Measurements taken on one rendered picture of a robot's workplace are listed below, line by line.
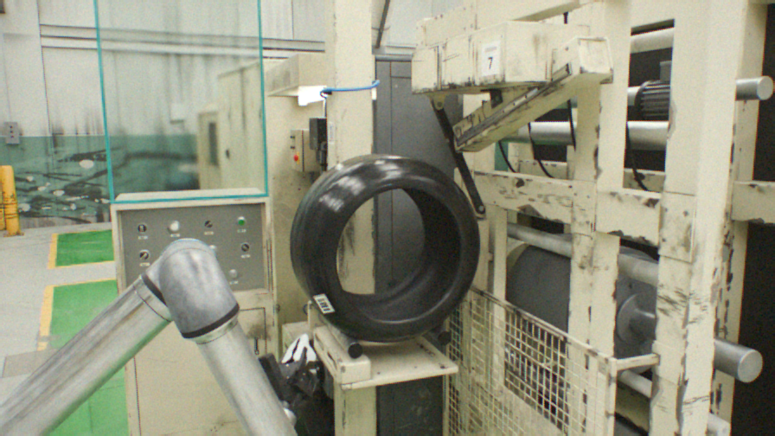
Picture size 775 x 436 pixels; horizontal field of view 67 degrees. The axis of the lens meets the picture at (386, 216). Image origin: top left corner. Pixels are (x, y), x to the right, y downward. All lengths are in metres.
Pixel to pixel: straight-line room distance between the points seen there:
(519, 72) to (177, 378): 1.65
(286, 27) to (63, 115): 3.99
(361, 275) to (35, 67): 8.83
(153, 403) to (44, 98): 8.35
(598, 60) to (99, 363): 1.27
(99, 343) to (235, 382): 0.28
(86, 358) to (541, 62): 1.21
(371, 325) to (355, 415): 0.60
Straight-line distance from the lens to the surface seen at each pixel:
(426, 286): 2.00
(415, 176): 1.65
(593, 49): 1.53
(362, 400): 2.21
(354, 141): 1.98
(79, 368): 1.29
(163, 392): 2.42
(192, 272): 1.13
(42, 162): 10.44
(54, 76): 10.52
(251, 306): 2.33
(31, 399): 1.32
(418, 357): 1.92
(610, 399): 1.51
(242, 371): 1.17
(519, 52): 1.52
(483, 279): 2.16
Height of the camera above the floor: 1.54
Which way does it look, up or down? 9 degrees down
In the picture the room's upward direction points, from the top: 1 degrees counter-clockwise
